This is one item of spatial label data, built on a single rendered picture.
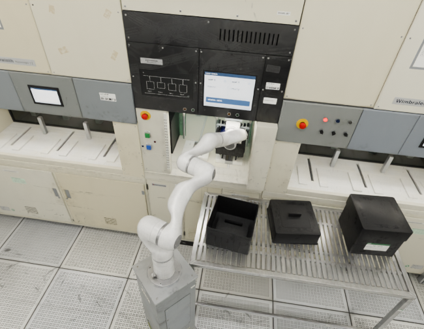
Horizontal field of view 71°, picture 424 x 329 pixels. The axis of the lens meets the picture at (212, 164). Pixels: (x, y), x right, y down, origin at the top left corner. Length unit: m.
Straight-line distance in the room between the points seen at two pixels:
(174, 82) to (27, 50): 0.86
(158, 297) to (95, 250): 1.30
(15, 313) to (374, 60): 2.90
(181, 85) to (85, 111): 0.68
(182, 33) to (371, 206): 1.50
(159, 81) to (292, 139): 0.87
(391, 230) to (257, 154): 0.88
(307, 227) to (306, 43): 1.08
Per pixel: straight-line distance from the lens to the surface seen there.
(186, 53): 1.68
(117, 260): 2.83
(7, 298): 2.97
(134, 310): 2.59
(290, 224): 1.98
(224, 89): 1.72
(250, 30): 1.61
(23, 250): 3.18
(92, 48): 1.86
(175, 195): 1.51
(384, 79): 1.82
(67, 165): 2.51
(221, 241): 1.85
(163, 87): 1.79
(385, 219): 2.06
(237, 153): 2.21
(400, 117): 1.95
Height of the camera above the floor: 2.35
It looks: 41 degrees down
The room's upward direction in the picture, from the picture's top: 4 degrees clockwise
